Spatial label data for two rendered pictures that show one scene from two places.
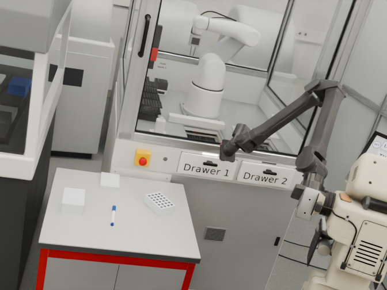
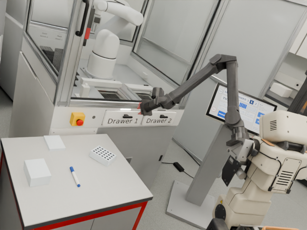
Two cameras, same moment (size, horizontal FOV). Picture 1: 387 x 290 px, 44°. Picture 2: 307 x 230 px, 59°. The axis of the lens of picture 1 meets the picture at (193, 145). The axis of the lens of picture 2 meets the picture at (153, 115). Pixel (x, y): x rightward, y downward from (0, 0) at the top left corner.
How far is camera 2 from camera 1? 0.88 m
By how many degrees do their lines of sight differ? 27
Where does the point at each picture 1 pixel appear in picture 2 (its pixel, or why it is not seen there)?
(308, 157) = (235, 115)
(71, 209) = (39, 181)
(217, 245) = not seen: hidden behind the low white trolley
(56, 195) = (15, 169)
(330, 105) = (234, 73)
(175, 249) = (134, 194)
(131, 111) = (68, 82)
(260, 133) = (178, 95)
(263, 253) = (152, 167)
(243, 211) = (143, 143)
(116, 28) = not seen: outside the picture
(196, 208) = not seen: hidden behind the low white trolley
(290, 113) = (200, 79)
